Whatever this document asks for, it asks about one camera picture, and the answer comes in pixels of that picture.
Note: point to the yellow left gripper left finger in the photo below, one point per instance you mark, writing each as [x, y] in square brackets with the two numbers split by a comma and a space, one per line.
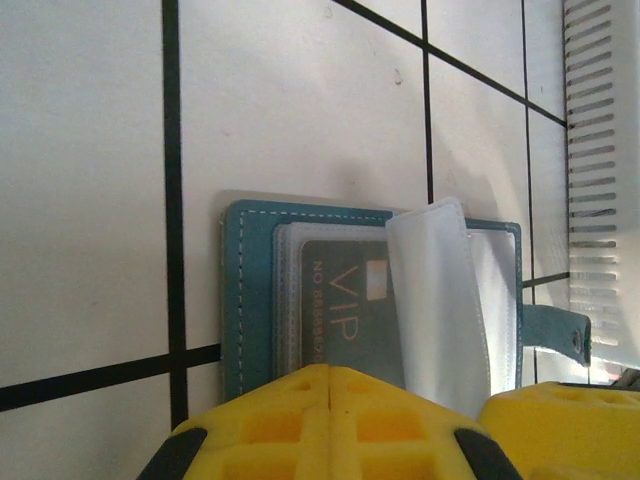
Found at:
[270, 440]

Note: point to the grey VIP credit card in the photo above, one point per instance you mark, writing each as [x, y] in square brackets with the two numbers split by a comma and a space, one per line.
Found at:
[350, 320]

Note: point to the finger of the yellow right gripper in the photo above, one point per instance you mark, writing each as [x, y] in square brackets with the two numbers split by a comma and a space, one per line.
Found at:
[575, 435]

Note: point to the white slotted card tray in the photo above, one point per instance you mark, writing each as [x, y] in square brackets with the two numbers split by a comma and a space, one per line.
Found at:
[625, 150]

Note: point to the teal leather card holder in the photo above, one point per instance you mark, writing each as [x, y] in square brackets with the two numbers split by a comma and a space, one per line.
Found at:
[255, 300]

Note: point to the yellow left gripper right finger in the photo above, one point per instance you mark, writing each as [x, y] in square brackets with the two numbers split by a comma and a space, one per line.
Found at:
[395, 440]

